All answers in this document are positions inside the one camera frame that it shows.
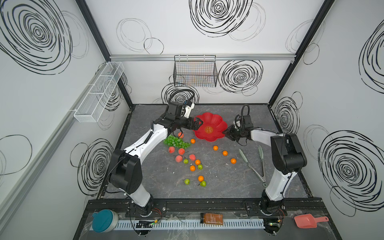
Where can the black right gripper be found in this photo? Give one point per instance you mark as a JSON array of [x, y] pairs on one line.
[[229, 132]]

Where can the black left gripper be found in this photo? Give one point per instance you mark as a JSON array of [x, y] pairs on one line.
[[192, 123]]

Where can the red flower-shaped fruit bowl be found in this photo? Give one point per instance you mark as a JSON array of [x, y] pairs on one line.
[[212, 128]]

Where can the green fake grape bunch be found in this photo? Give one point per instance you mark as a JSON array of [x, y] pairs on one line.
[[176, 142]]

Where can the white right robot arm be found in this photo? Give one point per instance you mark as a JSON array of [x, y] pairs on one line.
[[287, 155]]

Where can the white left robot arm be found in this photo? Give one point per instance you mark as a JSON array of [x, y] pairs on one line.
[[125, 169]]

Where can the fake peach middle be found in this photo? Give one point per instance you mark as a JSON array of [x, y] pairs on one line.
[[181, 151]]

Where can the fake peach right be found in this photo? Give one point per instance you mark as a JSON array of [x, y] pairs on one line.
[[192, 157]]

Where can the fake peach lower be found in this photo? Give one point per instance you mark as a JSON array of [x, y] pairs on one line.
[[179, 158]]

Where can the green kitchen tongs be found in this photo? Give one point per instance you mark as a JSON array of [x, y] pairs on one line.
[[262, 177]]

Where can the brown bottle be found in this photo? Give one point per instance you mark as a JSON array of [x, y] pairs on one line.
[[212, 219]]

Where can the pink plastic scoop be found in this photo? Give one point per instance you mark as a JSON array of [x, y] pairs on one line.
[[308, 221]]

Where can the teal lidded container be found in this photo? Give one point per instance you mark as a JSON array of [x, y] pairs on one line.
[[104, 221]]

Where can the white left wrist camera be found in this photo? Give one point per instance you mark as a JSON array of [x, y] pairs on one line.
[[188, 109]]

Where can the black wire basket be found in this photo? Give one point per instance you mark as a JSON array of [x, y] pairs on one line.
[[195, 73]]

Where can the aluminium wall rail back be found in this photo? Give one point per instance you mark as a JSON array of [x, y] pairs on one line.
[[203, 57]]

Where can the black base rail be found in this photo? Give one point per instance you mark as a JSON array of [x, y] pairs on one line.
[[251, 206]]

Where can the white slotted cable duct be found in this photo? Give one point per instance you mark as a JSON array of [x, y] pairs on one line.
[[229, 224]]

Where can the clear wall shelf rack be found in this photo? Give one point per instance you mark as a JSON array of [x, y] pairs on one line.
[[104, 94]]

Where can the black corner frame post right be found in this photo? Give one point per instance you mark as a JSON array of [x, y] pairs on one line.
[[318, 20]]

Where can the black corner frame post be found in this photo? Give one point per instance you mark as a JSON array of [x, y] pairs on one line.
[[87, 15], [318, 20]]

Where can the black corner frame post left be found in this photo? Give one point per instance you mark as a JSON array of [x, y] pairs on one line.
[[87, 15]]

